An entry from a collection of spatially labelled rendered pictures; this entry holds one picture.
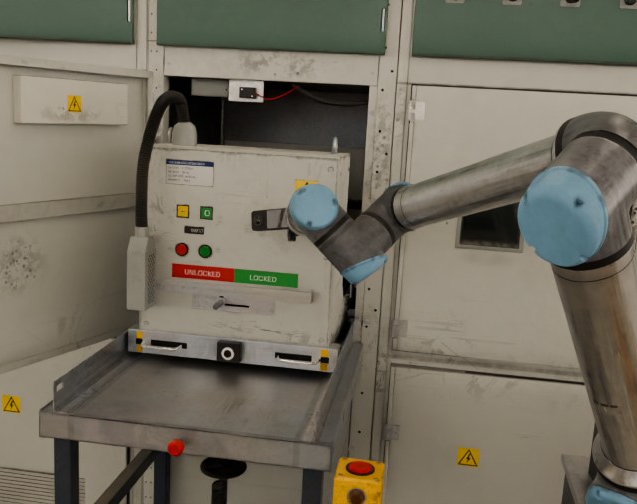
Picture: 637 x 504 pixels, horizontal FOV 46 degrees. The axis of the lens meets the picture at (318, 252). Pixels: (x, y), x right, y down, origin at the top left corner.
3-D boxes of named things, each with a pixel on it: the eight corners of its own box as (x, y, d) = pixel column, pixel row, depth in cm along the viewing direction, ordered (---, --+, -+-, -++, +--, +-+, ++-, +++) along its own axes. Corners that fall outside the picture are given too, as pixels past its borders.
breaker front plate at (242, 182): (326, 354, 183) (337, 158, 174) (138, 335, 190) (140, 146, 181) (327, 352, 184) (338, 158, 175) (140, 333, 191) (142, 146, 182)
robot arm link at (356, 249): (403, 246, 147) (361, 200, 146) (367, 283, 142) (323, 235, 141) (383, 259, 155) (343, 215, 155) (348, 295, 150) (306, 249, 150)
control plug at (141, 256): (145, 311, 177) (146, 239, 174) (125, 310, 178) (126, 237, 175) (157, 304, 185) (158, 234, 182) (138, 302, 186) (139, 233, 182)
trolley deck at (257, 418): (330, 472, 148) (332, 444, 147) (39, 436, 157) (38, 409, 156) (362, 363, 214) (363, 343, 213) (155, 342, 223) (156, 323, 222)
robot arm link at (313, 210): (316, 241, 141) (280, 203, 141) (309, 247, 154) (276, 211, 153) (352, 208, 143) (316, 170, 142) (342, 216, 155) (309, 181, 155)
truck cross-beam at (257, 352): (336, 373, 183) (338, 349, 182) (127, 351, 191) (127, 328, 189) (339, 366, 188) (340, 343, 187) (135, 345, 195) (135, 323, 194)
